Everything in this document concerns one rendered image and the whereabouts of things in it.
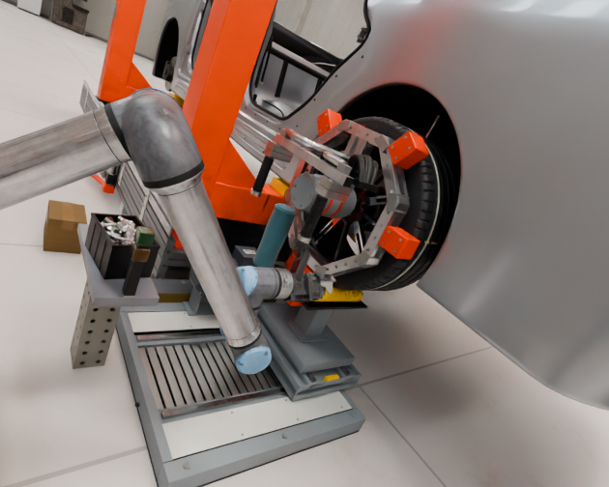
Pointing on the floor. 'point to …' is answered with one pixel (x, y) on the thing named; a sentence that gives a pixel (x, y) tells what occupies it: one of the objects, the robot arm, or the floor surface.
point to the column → (92, 332)
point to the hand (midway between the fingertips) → (332, 278)
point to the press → (70, 15)
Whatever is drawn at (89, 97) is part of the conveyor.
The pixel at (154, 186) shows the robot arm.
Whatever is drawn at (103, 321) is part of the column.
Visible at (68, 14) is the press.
